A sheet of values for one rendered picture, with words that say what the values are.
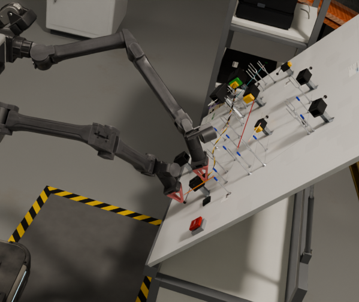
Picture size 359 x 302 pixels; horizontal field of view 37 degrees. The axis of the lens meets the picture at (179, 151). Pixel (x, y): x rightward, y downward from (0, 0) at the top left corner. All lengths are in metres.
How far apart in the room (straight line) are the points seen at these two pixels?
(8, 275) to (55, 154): 1.36
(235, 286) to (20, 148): 2.29
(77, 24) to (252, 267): 3.68
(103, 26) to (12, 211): 2.46
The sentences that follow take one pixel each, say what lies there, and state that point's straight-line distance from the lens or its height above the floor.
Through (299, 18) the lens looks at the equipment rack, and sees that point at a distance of 3.23.
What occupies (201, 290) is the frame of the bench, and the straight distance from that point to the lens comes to 2.33.
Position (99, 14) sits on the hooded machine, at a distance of 5.47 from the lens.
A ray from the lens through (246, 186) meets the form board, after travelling 2.13.
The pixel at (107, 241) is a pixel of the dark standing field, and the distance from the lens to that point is 3.51.
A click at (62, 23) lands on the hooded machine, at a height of 0.17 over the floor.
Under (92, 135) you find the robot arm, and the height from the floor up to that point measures 1.50.
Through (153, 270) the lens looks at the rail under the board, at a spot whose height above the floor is 0.85.
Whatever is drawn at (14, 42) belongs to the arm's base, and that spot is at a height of 1.48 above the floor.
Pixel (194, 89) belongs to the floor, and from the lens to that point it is 5.17.
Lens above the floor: 2.58
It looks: 37 degrees down
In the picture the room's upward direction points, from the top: 13 degrees clockwise
